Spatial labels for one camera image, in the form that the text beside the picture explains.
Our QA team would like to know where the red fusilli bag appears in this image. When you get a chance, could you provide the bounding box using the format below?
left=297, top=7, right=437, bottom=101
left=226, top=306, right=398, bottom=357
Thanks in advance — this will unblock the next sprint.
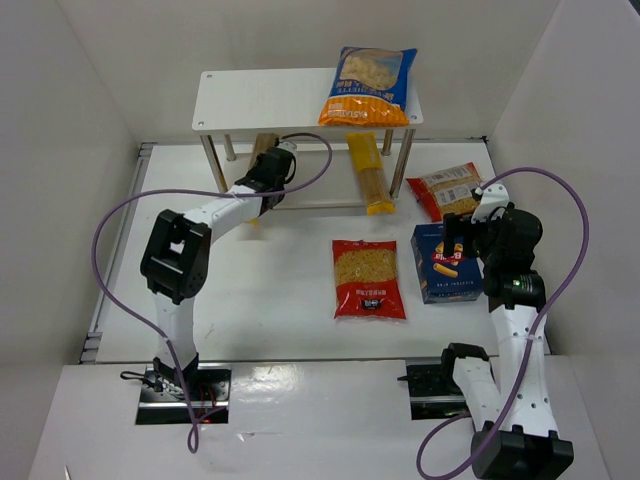
left=406, top=162, right=482, bottom=222
left=332, top=240, right=406, bottom=321

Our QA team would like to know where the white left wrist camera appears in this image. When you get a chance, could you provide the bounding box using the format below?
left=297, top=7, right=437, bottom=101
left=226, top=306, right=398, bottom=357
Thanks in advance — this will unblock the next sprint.
left=276, top=139, right=297, bottom=155

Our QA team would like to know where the red fusilli bag right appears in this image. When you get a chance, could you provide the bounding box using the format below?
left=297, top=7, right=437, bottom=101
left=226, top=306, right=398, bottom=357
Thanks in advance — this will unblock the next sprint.
left=406, top=162, right=482, bottom=222

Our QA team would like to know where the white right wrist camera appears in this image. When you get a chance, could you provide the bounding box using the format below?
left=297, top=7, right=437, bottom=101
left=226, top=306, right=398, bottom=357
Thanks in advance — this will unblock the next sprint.
left=471, top=183, right=510, bottom=224

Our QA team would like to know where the yellow spaghetti bag on shelf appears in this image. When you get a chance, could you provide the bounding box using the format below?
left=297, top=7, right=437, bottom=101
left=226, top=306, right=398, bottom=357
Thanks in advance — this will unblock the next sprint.
left=346, top=132, right=395, bottom=216

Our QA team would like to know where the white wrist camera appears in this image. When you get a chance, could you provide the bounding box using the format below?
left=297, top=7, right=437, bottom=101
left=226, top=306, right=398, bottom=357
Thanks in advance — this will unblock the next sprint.
left=471, top=183, right=510, bottom=224
left=276, top=139, right=297, bottom=155

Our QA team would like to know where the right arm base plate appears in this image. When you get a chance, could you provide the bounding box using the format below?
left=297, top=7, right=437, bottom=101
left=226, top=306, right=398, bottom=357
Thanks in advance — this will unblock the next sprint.
left=397, top=359, right=468, bottom=421

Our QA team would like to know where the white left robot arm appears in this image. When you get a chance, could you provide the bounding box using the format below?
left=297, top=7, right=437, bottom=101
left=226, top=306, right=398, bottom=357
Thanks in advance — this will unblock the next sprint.
left=140, top=141, right=297, bottom=394

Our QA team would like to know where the aluminium table edge rail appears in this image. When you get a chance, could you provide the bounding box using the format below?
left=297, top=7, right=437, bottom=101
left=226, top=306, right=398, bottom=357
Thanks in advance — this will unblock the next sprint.
left=79, top=142, right=156, bottom=365

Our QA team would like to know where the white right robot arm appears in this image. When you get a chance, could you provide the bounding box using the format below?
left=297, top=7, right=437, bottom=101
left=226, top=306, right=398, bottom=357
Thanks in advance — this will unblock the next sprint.
left=442, top=204, right=574, bottom=479

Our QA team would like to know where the blue orange pasta bag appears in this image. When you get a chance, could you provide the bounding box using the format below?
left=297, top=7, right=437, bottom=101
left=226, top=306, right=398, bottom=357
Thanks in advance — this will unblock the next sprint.
left=318, top=46, right=417, bottom=128

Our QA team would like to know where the yellow spaghetti bag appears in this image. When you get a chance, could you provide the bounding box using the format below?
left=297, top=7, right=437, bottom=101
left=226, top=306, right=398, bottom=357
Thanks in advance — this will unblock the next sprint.
left=249, top=133, right=279, bottom=216
left=346, top=132, right=395, bottom=216

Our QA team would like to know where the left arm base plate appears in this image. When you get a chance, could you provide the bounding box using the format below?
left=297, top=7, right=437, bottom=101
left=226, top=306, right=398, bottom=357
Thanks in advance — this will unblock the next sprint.
left=120, top=364, right=232, bottom=425

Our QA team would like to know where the white two-tier shelf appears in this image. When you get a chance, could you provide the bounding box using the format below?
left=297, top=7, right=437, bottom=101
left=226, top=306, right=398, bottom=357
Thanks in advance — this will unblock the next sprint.
left=191, top=67, right=425, bottom=220

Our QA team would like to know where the red fusilli bag centre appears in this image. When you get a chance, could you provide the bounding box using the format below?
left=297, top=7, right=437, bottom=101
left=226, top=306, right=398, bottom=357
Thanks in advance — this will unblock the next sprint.
left=332, top=240, right=406, bottom=321

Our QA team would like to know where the blue rigatoni pasta box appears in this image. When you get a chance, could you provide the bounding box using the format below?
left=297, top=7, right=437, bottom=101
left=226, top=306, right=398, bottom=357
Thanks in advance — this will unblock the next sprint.
left=411, top=224, right=483, bottom=304

